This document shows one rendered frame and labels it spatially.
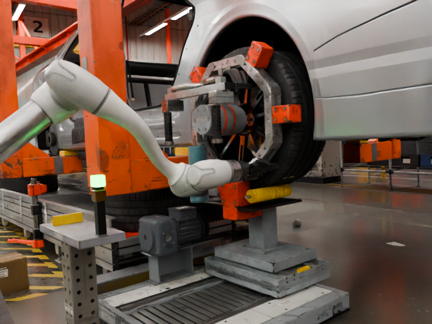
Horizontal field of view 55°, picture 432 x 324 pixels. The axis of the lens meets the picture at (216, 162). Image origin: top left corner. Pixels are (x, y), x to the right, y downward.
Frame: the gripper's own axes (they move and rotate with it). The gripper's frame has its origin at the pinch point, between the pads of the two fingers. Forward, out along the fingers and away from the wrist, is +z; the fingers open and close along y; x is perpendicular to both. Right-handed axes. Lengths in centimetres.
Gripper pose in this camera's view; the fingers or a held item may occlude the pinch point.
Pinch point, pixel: (270, 166)
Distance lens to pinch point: 174.4
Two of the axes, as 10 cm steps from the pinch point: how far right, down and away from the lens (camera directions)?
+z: 7.7, -0.7, 6.4
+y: 4.2, -7.0, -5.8
